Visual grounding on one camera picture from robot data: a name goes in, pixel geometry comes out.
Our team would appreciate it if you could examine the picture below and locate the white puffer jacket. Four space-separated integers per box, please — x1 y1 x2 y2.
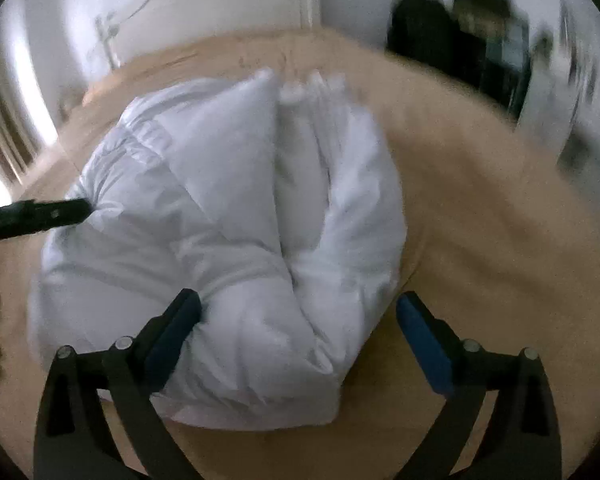
27 67 406 431

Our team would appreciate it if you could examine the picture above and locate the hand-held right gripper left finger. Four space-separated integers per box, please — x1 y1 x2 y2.
32 287 203 480

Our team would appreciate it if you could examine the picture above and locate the dark furniture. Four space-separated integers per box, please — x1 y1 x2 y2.
387 0 533 121

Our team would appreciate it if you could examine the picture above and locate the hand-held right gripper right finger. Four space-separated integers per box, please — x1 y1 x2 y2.
395 291 563 480

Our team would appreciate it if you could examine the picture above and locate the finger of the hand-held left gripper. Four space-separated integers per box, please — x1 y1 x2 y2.
0 198 92 242

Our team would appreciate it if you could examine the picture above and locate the beige curtain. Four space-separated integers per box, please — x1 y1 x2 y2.
0 105 36 191

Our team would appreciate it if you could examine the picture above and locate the tan bed sheet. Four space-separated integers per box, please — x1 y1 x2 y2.
0 27 600 480

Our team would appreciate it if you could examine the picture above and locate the white bed headboard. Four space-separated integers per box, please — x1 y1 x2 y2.
95 0 321 96

